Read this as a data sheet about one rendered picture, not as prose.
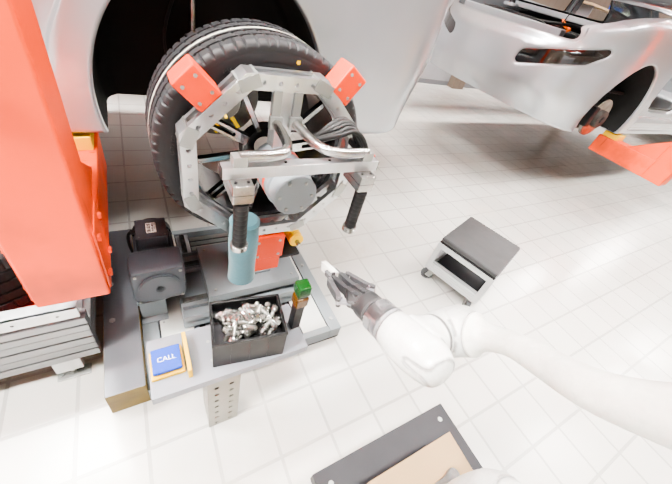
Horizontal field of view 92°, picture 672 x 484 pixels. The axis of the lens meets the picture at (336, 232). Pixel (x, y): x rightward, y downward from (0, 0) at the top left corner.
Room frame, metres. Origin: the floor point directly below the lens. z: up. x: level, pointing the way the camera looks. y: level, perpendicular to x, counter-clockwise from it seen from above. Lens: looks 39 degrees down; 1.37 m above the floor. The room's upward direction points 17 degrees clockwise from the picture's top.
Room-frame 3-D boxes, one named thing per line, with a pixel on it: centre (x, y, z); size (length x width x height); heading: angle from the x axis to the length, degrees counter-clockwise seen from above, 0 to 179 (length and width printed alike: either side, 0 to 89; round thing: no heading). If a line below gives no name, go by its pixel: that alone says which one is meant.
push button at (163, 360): (0.38, 0.33, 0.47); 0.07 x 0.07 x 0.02; 38
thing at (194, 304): (0.97, 0.39, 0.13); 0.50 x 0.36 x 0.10; 128
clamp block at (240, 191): (0.61, 0.25, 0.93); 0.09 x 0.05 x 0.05; 38
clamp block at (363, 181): (0.82, -0.02, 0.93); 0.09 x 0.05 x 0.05; 38
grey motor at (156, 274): (0.84, 0.68, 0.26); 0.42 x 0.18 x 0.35; 38
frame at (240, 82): (0.88, 0.24, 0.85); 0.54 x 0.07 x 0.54; 128
